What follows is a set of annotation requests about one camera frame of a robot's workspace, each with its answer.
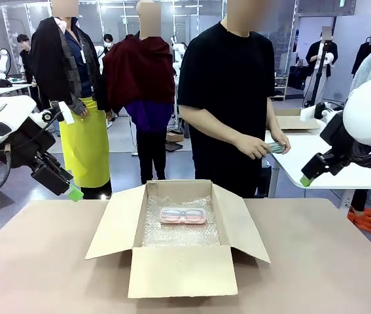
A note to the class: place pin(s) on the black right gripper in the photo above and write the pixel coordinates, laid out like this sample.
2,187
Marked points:
327,162

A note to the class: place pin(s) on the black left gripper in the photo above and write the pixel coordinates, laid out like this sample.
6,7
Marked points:
46,171

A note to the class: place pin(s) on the green transparent glasses case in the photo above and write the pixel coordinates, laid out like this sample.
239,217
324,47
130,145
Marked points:
276,148

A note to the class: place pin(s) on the person's right forearm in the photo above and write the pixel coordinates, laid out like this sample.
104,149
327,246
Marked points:
211,124

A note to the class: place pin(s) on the person's left forearm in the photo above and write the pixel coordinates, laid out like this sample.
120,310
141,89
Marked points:
273,117

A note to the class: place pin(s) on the pink glasses case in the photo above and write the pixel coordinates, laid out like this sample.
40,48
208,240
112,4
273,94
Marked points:
183,216

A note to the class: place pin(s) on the person's left hand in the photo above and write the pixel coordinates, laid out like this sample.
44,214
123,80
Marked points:
286,144

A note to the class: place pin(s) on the person's right hand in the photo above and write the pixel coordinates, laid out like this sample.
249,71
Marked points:
252,147

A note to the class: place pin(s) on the white side table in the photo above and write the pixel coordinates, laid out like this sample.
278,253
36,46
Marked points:
335,181

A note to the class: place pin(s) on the flat cardboard box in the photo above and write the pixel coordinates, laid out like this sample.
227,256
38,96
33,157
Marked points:
296,121

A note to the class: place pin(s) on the orange cloth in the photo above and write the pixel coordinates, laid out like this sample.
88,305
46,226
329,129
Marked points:
370,219

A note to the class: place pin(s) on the black tripod stand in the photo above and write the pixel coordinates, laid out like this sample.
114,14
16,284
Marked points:
319,75

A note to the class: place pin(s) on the clear bubble wrap sheet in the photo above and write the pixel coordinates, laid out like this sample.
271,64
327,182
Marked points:
178,235

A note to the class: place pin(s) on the bystander holding paper roll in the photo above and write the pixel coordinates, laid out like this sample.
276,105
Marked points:
321,62

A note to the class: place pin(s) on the person in black t-shirt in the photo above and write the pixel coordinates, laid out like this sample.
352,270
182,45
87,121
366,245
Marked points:
227,81

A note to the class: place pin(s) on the open cardboard box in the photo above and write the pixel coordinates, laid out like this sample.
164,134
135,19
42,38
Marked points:
185,276

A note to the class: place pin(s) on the bystander in dark vest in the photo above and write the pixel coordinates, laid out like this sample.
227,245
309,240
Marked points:
26,62

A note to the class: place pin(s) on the clothes rack with dark garments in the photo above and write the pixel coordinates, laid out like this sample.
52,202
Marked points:
366,55

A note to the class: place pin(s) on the bystander with face mask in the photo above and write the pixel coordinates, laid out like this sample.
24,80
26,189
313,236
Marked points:
108,41

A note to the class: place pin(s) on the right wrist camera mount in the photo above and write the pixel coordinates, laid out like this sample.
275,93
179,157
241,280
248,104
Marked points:
317,112

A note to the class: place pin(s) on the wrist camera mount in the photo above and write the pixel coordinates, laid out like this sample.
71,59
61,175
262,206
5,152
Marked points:
57,112
317,112

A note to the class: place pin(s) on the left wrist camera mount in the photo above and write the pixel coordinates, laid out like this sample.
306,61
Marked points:
57,112

